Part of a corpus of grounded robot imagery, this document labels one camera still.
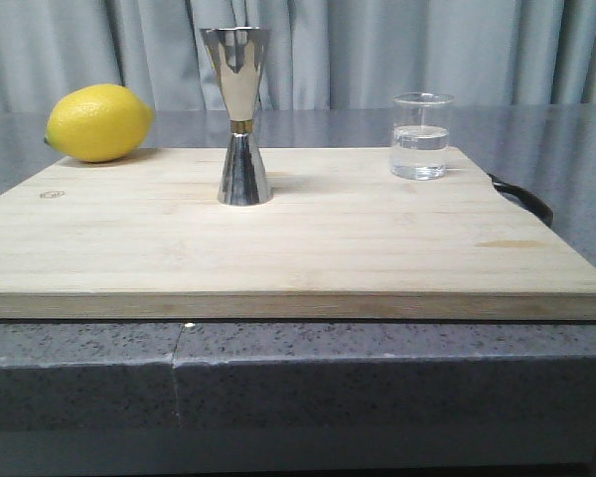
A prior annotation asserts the steel double jigger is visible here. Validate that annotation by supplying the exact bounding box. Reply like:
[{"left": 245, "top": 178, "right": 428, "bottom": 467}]
[{"left": 201, "top": 27, "right": 272, "bottom": 207}]

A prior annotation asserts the wooden cutting board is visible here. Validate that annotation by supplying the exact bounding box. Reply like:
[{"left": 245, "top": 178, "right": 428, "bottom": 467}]
[{"left": 0, "top": 148, "right": 596, "bottom": 321}]

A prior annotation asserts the black board handle strap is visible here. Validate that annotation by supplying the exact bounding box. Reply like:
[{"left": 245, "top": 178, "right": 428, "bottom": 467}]
[{"left": 487, "top": 172, "right": 555, "bottom": 228}]

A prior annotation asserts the grey curtain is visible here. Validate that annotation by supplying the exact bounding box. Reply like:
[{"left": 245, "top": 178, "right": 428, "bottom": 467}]
[{"left": 0, "top": 1, "right": 596, "bottom": 112}]

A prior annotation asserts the yellow lemon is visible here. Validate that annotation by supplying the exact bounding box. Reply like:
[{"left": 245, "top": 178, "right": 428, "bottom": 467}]
[{"left": 44, "top": 83, "right": 154, "bottom": 163}]

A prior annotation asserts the small glass beaker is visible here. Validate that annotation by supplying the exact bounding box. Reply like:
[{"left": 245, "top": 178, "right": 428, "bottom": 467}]
[{"left": 389, "top": 91, "right": 454, "bottom": 181}]

